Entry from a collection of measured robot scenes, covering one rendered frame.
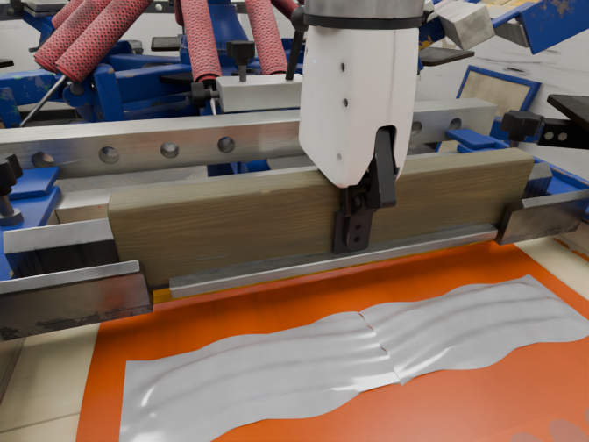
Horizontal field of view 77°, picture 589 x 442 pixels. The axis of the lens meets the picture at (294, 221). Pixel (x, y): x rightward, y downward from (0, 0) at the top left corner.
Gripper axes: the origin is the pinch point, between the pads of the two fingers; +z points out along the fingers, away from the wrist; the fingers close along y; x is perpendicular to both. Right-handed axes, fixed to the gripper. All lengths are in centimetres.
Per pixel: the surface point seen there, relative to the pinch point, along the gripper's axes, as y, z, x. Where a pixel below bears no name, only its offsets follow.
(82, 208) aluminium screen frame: -13.3, 2.7, -23.2
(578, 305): 9.8, 6.1, 18.4
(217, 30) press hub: -76, -8, -1
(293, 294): 1.7, 6.0, -4.9
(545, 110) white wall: -147, 45, 199
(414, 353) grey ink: 10.5, 5.6, 1.6
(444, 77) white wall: -246, 45, 199
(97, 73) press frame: -59, -2, -26
